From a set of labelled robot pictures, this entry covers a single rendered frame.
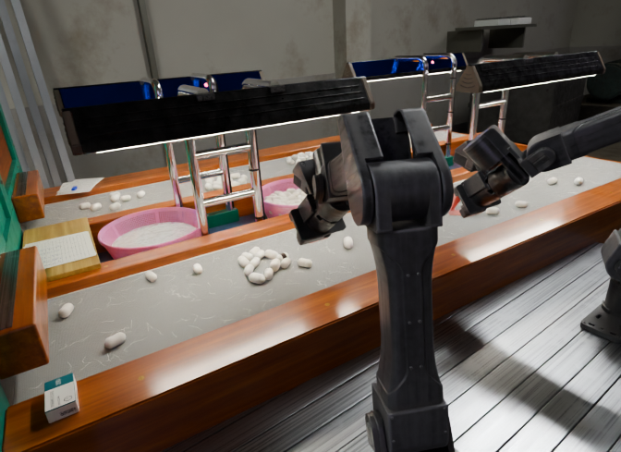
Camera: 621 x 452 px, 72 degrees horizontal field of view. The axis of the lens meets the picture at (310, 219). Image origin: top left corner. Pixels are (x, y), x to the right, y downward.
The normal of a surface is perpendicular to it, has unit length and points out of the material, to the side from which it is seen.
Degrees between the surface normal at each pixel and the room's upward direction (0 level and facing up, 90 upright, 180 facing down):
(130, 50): 90
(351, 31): 90
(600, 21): 90
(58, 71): 90
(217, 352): 0
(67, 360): 0
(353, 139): 35
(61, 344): 0
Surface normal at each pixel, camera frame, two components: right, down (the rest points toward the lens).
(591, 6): -0.80, 0.27
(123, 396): -0.05, -0.92
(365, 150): 0.05, -0.54
